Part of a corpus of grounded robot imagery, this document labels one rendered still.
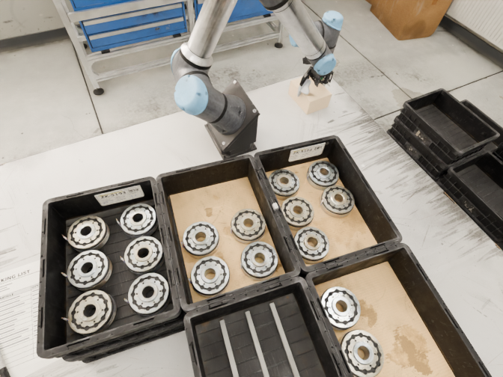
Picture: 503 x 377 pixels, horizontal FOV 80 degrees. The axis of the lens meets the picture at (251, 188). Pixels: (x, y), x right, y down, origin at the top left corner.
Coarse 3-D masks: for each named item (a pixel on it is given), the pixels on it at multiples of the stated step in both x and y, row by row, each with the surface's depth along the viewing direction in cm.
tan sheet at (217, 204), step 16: (192, 192) 97; (208, 192) 97; (224, 192) 98; (240, 192) 98; (176, 208) 94; (192, 208) 94; (208, 208) 94; (224, 208) 95; (240, 208) 95; (256, 208) 95; (176, 224) 91; (224, 224) 91; (224, 240) 89; (224, 256) 86; (240, 256) 86; (240, 272) 84; (192, 288) 81
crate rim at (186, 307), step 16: (224, 160) 93; (240, 160) 93; (160, 176) 88; (256, 176) 90; (160, 192) 85; (272, 208) 84; (288, 240) 79; (176, 256) 75; (176, 272) 73; (288, 272) 74; (240, 288) 72; (256, 288) 72; (192, 304) 69; (208, 304) 69
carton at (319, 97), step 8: (296, 80) 139; (312, 80) 140; (296, 88) 137; (312, 88) 137; (320, 88) 137; (296, 96) 140; (304, 96) 134; (312, 96) 134; (320, 96) 134; (328, 96) 135; (304, 104) 136; (312, 104) 134; (320, 104) 137; (328, 104) 140; (312, 112) 139
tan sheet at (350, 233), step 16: (320, 160) 107; (304, 176) 103; (304, 192) 99; (320, 192) 100; (320, 208) 96; (320, 224) 93; (336, 224) 93; (352, 224) 94; (336, 240) 91; (352, 240) 91; (368, 240) 91; (336, 256) 88
